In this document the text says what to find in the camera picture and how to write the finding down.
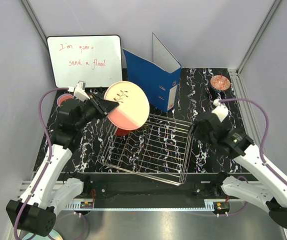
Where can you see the lavender cup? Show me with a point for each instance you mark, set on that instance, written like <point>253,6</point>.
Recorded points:
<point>62,98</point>

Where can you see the red bowl white inside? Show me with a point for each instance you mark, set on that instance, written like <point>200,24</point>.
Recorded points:
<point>121,132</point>

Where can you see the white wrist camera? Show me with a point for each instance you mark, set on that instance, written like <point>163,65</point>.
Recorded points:
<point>79,92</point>
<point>220,110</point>

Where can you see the blue ring binder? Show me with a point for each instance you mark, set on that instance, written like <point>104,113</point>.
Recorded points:
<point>159,78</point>

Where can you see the wire dish rack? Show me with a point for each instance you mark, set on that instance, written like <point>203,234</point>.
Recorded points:
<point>159,150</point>

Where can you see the light blue plate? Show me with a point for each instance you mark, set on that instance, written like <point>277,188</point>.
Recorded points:
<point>54,235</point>

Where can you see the pink beige plate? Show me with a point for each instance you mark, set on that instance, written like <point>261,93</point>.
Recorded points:
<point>133,106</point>

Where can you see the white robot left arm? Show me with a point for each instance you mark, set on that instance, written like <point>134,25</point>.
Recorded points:
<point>37,208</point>

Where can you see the whiteboard with red writing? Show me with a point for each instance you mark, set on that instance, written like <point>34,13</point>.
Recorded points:
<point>93,59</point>

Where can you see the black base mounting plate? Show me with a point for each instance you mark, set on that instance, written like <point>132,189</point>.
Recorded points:
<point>132,191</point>

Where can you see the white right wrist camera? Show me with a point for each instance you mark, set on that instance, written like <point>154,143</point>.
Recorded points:
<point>220,110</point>

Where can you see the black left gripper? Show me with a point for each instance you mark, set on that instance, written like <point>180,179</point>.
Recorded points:
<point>105,106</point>

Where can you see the red blue patterned bowl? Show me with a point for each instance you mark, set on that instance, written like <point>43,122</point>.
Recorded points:
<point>220,83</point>

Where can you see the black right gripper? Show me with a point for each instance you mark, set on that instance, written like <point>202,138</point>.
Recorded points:
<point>194,130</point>

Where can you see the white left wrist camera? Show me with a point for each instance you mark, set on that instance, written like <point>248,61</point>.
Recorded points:
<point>79,92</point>

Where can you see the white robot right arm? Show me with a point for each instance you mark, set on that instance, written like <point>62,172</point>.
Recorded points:
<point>237,145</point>

